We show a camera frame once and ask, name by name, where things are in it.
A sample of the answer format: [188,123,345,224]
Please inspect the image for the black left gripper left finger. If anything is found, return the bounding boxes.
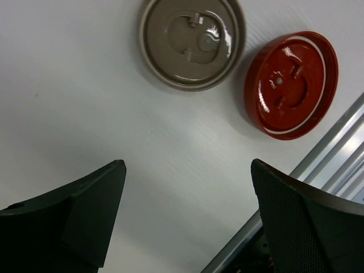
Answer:
[1,160,126,272]

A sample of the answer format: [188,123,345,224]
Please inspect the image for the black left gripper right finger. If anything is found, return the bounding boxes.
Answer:
[251,159,363,272]

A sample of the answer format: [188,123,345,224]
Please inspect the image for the red round lid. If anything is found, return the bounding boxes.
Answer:
[244,31,339,140]

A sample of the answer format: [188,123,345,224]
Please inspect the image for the beige round lid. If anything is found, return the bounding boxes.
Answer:
[138,1,246,92]

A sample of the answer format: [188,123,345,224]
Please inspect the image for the aluminium rail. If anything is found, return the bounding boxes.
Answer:
[204,97,363,272]

